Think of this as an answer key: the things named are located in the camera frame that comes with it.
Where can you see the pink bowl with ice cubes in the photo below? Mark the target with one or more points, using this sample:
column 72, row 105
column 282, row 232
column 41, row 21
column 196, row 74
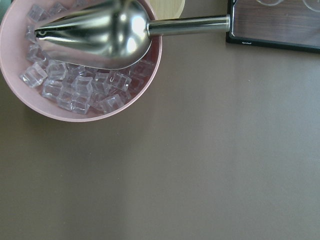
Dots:
column 13, row 51

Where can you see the steel ice scoop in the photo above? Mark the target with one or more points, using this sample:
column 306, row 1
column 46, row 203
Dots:
column 114, row 34

